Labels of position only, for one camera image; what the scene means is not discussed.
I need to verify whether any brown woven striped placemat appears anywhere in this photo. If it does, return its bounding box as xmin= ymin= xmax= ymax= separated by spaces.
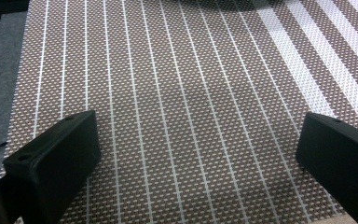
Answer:
xmin=0 ymin=0 xmax=358 ymax=224

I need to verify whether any dark object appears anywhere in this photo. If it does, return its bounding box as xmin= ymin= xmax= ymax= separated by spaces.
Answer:
xmin=0 ymin=0 xmax=31 ymax=24

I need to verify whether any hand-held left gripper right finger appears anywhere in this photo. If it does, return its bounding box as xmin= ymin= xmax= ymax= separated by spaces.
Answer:
xmin=295 ymin=111 xmax=358 ymax=224

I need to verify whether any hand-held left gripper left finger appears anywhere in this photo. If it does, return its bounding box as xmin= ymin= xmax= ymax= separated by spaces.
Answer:
xmin=2 ymin=109 xmax=102 ymax=224

